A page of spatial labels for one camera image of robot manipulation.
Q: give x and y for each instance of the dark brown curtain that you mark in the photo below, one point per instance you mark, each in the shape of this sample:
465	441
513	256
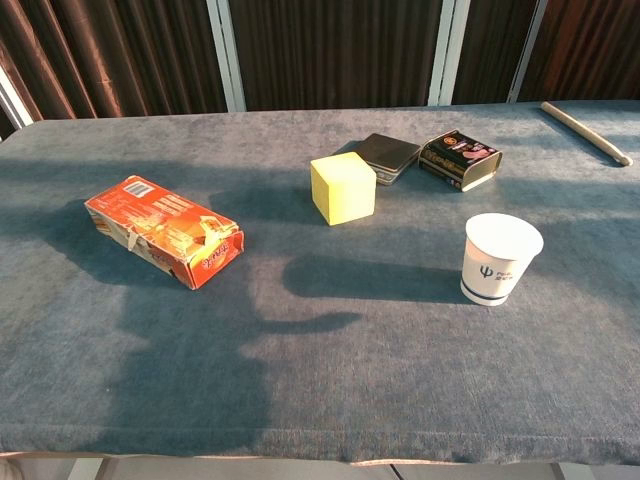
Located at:
320	50

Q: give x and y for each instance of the orange cardboard snack box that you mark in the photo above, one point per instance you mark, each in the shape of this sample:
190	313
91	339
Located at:
165	230

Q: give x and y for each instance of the white paper cup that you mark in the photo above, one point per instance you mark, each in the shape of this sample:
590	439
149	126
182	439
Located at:
501	257

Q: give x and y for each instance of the beige wooden rolling pin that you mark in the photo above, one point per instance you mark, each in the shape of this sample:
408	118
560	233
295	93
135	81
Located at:
586	131

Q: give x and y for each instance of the silver digital kitchen scale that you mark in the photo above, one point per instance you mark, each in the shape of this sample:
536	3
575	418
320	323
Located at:
391	153

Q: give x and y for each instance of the blue-grey table cloth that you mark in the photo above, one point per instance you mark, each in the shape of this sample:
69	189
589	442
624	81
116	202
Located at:
320	300

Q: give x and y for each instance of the black luncheon meat tin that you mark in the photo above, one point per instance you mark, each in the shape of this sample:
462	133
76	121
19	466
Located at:
457	159

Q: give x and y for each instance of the yellow foam cube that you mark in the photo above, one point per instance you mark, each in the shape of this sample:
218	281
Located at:
345	190

